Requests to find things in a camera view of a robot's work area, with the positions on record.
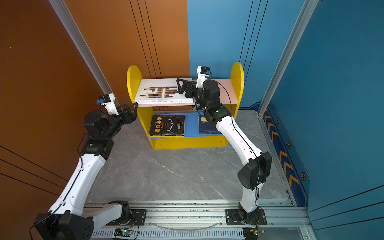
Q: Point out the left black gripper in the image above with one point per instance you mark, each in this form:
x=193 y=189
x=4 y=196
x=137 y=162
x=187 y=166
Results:
x=129 y=120

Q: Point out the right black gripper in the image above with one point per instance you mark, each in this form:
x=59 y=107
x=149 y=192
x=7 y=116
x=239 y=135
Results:
x=192 y=86

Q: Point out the white brown patterned booklet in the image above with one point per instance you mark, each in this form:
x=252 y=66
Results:
x=160 y=92

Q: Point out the dark book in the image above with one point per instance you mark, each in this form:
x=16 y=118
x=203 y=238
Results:
x=167 y=125

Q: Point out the navy book bottom yellow label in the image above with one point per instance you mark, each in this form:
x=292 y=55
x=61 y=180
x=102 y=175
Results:
x=206 y=128

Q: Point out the yellow cartoon cover book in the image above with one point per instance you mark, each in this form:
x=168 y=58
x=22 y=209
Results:
x=166 y=136

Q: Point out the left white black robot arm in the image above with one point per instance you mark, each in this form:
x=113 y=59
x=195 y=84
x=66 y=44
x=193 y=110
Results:
x=65 y=219

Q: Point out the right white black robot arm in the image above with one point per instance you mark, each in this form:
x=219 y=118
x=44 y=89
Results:
x=256 y=164

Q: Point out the left green circuit board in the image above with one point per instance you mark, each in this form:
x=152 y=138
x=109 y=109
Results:
x=125 y=233

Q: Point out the right small circuit board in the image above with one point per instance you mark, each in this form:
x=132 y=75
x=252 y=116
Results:
x=252 y=233

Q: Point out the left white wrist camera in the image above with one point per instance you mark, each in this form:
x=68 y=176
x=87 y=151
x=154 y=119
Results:
x=108 y=102

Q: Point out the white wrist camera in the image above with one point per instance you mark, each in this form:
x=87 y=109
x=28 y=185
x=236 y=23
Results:
x=108 y=102
x=204 y=73

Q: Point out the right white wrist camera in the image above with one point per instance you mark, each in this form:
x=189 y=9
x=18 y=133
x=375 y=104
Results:
x=204 y=73

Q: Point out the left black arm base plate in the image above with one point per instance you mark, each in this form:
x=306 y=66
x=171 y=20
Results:
x=136 y=216

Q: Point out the aluminium rail frame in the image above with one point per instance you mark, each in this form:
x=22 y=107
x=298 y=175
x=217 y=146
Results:
x=198 y=220

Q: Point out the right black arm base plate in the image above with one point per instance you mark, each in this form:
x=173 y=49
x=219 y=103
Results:
x=240 y=217

